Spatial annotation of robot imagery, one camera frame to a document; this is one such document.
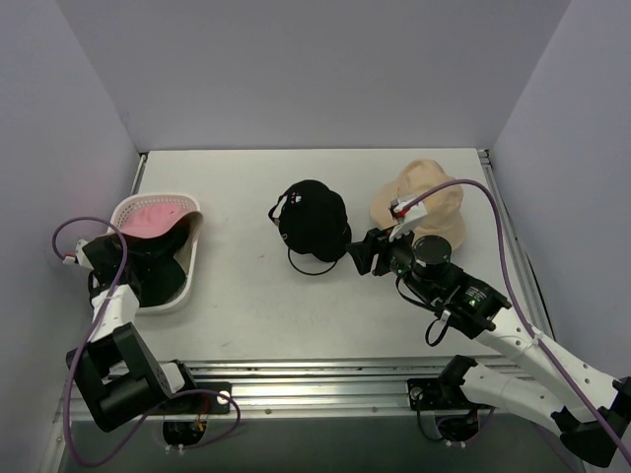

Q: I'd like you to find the dark green cap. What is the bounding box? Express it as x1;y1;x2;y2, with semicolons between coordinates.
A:
125;228;188;307

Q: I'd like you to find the beige bucket hat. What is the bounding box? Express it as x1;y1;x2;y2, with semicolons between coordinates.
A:
370;160;465;249

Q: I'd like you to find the black baseball cap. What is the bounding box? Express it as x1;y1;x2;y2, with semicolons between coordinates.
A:
267;179;352;263

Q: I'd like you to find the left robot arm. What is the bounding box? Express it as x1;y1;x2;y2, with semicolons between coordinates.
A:
66;230;199;433

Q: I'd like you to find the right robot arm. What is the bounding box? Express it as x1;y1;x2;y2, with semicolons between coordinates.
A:
347;229;630;468

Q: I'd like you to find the pink cap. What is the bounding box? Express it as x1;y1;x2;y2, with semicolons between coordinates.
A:
120;203;203;239

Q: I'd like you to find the white plastic basket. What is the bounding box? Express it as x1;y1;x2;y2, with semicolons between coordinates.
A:
110;193;203;315

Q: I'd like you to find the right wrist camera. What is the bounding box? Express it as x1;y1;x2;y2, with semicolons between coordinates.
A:
388;195;428;242

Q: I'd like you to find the black wire hat stand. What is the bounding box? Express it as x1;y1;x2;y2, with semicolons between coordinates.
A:
287;249;338;277

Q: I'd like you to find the aluminium front rail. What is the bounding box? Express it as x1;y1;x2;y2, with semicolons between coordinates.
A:
53;362;538;423

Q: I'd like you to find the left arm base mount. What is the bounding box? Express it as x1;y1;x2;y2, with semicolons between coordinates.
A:
162;373;233;454

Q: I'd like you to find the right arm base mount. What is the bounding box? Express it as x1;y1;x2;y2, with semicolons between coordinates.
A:
406;355;495;449

